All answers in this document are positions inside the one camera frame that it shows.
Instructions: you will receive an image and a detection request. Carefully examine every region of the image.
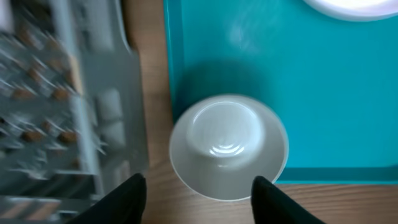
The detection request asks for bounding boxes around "small white bowl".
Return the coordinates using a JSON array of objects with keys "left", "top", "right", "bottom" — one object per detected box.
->
[{"left": 169, "top": 95, "right": 289, "bottom": 202}]

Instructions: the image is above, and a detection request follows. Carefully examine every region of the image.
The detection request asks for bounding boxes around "white round plate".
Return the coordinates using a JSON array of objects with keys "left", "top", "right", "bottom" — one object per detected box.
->
[{"left": 304, "top": 0, "right": 397, "bottom": 22}]

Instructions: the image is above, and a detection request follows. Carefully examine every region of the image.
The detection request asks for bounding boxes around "grey dishwasher rack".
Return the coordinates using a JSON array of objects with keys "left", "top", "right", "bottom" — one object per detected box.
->
[{"left": 1, "top": 0, "right": 148, "bottom": 223}]

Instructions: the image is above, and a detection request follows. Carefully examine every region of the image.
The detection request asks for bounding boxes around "teal plastic tray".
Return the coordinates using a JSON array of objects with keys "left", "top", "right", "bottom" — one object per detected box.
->
[{"left": 164, "top": 0, "right": 397, "bottom": 184}]

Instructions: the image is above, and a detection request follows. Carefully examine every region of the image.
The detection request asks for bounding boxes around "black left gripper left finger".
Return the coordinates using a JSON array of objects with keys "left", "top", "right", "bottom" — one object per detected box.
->
[{"left": 68, "top": 173, "right": 147, "bottom": 224}]

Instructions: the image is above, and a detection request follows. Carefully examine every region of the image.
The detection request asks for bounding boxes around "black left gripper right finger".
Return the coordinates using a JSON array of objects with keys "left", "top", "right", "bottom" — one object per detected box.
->
[{"left": 251, "top": 176, "right": 324, "bottom": 224}]

